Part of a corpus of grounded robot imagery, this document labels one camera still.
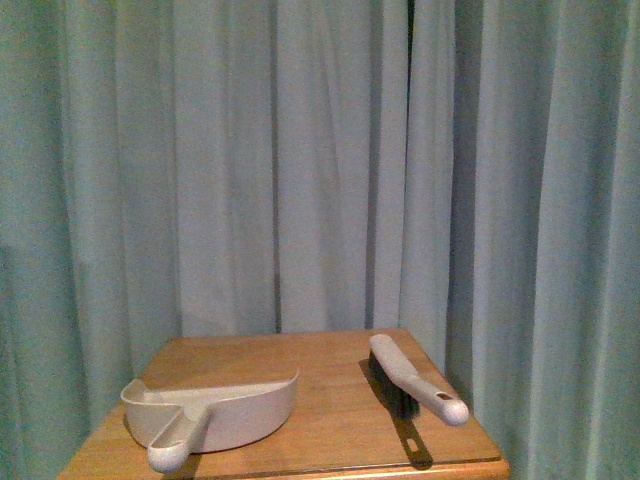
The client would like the beige plastic dustpan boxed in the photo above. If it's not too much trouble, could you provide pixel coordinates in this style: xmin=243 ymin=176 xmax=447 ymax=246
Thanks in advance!
xmin=120 ymin=374 xmax=299 ymax=474

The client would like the light green curtain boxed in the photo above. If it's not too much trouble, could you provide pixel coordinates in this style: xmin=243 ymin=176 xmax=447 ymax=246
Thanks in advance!
xmin=1 ymin=1 xmax=639 ymax=479

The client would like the wooden bedside cabinet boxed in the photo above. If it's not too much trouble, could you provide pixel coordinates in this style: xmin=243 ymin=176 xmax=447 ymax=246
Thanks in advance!
xmin=56 ymin=328 xmax=511 ymax=480

